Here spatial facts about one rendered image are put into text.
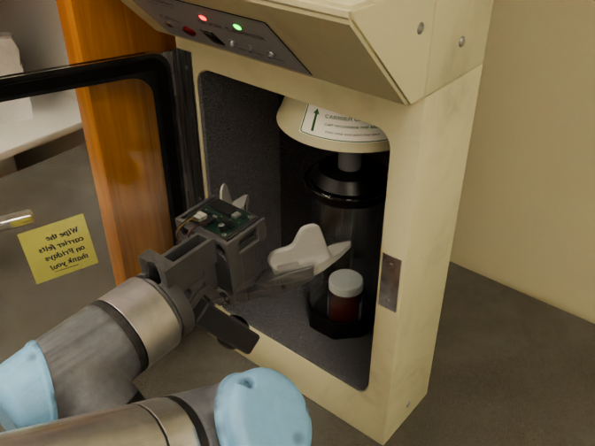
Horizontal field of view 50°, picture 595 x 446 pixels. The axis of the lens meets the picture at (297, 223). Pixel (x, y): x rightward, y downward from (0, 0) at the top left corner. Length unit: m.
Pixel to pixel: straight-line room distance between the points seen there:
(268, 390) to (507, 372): 0.59
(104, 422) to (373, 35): 0.30
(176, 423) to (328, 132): 0.36
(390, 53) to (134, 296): 0.29
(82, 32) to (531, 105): 0.63
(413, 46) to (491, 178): 0.59
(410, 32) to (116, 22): 0.38
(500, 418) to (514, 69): 0.49
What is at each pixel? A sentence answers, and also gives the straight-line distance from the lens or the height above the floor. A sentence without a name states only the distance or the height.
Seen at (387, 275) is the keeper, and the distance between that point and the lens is 0.67.
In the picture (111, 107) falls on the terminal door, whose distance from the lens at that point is 0.74.
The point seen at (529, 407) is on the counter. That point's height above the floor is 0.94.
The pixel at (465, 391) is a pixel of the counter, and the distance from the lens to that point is 0.93.
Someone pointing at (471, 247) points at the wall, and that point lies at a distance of 1.16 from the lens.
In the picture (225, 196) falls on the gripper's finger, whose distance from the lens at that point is 0.69.
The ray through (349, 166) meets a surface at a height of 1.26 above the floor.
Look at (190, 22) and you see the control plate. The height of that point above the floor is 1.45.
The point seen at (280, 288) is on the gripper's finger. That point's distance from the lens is 0.62.
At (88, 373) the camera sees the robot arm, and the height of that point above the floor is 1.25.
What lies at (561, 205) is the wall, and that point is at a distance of 1.05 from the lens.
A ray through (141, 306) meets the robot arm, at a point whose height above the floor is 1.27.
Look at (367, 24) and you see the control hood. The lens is 0.45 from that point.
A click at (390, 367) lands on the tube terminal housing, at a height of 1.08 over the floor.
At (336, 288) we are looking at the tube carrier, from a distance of 0.81.
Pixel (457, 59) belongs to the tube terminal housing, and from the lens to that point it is 0.59.
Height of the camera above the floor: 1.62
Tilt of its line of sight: 34 degrees down
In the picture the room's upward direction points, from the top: straight up
